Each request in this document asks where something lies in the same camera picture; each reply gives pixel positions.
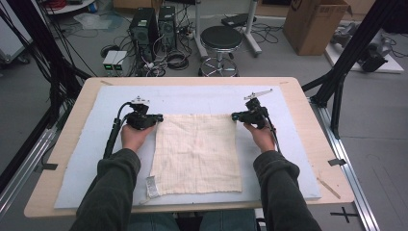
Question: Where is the brown cardboard box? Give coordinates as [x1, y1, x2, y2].
[282, 0, 353, 56]

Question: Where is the person's left leg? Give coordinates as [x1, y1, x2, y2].
[128, 213, 181, 231]

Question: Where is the person's left hand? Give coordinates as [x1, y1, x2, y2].
[120, 123, 155, 154]

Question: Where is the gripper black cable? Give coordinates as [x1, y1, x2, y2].
[103, 101, 134, 159]
[264, 114, 283, 153]

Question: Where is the large black computer tower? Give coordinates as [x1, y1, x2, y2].
[129, 8, 160, 62]

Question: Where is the white board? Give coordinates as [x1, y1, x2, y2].
[324, 42, 405, 74]

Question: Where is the black metal frame post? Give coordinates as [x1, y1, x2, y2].
[301, 0, 408, 140]
[0, 0, 91, 129]

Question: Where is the slim black computer tower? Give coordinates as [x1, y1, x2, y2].
[158, 5, 178, 52]

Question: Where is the flat black case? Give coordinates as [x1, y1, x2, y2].
[220, 13, 258, 29]

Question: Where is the clear plastic sheet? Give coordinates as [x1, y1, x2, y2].
[73, 13, 114, 31]

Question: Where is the person's right leg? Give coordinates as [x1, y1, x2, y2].
[200, 209, 258, 231]

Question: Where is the black tape cross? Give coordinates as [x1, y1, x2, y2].
[330, 206, 359, 224]

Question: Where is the coiled black cable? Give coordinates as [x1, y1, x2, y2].
[166, 50, 191, 71]

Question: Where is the aluminium rail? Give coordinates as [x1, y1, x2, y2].
[0, 128, 60, 219]
[309, 97, 381, 231]

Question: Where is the thin wooden stick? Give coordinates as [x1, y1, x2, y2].
[317, 177, 342, 200]

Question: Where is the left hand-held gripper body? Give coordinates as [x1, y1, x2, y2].
[125, 95, 158, 131]

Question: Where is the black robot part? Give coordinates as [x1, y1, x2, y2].
[357, 44, 389, 73]

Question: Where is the white stand leg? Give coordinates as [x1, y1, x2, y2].
[244, 0, 263, 58]
[193, 0, 210, 61]

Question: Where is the person's right hand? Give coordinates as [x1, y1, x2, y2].
[242, 122, 277, 154]

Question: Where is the white power supply box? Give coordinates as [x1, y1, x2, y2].
[113, 50, 129, 72]
[102, 50, 119, 72]

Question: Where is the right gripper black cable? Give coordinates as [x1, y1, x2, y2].
[264, 114, 283, 153]

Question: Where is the black round stool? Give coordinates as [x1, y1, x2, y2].
[198, 25, 243, 77]

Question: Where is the cream gauze cloth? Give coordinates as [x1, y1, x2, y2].
[145, 113, 243, 199]

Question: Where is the white foam mat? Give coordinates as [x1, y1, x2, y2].
[53, 85, 322, 210]

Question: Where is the white round table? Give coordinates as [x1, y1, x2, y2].
[44, 0, 97, 15]

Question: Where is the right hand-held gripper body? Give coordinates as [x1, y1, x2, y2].
[239, 89, 274, 130]

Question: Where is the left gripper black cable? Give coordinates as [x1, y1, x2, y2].
[103, 101, 134, 159]

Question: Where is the person's leg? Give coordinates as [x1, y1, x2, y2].
[200, 209, 258, 231]
[128, 213, 181, 231]

